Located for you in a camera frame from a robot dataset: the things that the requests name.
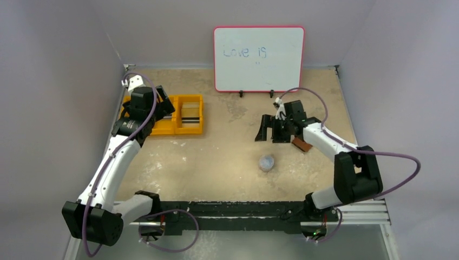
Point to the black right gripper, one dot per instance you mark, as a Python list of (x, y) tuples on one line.
[(279, 130)]

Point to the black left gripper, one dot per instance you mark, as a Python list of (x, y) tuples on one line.
[(163, 108)]

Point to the yellow three-compartment plastic bin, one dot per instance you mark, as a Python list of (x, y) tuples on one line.
[(176, 114)]

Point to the brown leather card holder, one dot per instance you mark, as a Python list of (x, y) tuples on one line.
[(301, 144)]

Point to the small clear plastic cup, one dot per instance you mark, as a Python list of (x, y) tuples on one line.
[(266, 163)]

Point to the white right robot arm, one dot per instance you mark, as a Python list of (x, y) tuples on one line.
[(356, 173)]

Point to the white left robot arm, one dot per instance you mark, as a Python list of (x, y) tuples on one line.
[(94, 216)]

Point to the pink-framed whiteboard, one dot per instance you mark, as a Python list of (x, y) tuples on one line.
[(258, 59)]

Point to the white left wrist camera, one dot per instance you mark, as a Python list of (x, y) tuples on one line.
[(133, 83)]

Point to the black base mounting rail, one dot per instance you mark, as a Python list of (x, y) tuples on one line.
[(288, 217)]

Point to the aluminium frame rail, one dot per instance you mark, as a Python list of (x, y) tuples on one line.
[(370, 212)]

